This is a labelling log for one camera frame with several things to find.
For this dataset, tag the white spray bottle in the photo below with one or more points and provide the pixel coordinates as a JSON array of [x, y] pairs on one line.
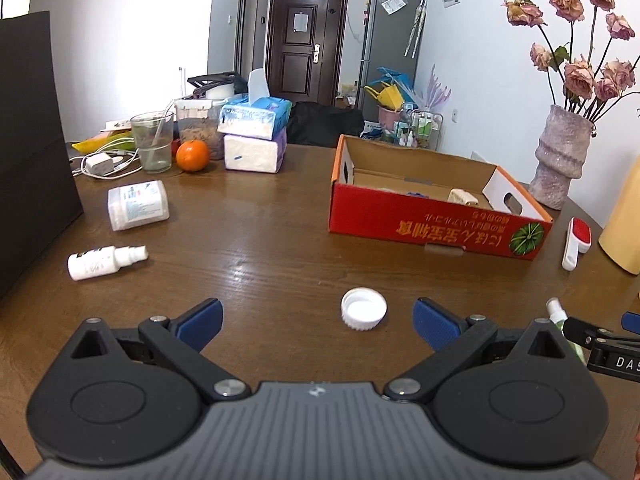
[[104, 261]]

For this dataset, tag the pink textured vase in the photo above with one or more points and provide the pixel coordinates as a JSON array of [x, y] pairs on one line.
[[561, 153]]

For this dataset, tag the clear food container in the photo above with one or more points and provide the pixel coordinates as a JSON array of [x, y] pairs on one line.
[[198, 119]]

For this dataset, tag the white tape roll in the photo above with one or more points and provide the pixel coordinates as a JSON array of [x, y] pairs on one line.
[[462, 197]]

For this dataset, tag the red white lint brush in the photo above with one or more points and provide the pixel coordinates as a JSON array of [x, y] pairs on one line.
[[578, 241]]

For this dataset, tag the white bottle cap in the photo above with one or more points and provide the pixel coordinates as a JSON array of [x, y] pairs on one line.
[[363, 308]]

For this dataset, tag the purple tissue pack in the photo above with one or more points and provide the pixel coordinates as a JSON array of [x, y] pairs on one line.
[[242, 153]]

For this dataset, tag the dark brown door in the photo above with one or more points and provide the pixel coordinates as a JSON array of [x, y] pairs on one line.
[[304, 49]]

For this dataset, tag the dried pink roses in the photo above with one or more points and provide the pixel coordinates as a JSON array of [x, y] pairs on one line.
[[582, 75]]

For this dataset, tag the white power adapter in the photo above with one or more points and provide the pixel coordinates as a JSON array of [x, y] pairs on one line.
[[98, 165]]

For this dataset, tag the black folding chair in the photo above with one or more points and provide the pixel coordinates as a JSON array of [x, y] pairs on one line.
[[315, 124]]

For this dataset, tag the black monitor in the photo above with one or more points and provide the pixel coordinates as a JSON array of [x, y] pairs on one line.
[[38, 195]]

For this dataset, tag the orange cardboard box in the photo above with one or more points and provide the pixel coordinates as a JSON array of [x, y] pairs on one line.
[[388, 192]]

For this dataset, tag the grey refrigerator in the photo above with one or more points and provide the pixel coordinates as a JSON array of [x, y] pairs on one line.
[[387, 30]]

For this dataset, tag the orange fruit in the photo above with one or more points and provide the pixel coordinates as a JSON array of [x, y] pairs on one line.
[[192, 156]]

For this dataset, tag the clear drinking glass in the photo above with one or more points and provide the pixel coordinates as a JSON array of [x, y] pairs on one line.
[[153, 134]]

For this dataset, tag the blue tissue pack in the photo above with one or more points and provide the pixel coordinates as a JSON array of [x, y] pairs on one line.
[[257, 115]]

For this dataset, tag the green spray bottle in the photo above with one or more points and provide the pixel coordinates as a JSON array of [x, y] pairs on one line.
[[558, 317]]

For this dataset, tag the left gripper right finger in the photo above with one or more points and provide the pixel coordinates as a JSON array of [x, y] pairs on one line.
[[458, 344]]

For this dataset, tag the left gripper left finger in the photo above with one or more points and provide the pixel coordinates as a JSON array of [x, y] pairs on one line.
[[176, 344]]

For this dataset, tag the wire storage rack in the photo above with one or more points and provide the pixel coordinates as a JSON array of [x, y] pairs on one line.
[[419, 129]]

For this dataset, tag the white pill jar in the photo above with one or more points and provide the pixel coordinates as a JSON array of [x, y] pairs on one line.
[[130, 206]]

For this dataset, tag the yellow thermos jug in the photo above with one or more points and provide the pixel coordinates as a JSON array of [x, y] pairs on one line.
[[620, 239]]

